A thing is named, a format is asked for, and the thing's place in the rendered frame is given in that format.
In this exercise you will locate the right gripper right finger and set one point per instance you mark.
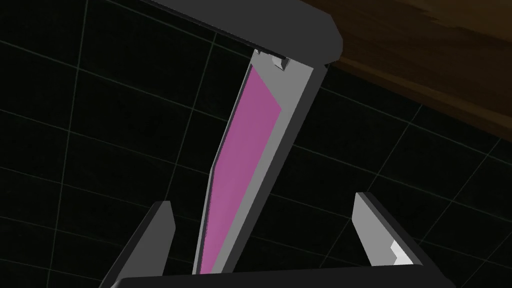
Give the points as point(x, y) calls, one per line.
point(374, 236)

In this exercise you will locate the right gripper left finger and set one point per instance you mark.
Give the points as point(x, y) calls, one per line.
point(152, 244)

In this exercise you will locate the grey table with pink panel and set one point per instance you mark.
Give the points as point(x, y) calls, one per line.
point(240, 160)

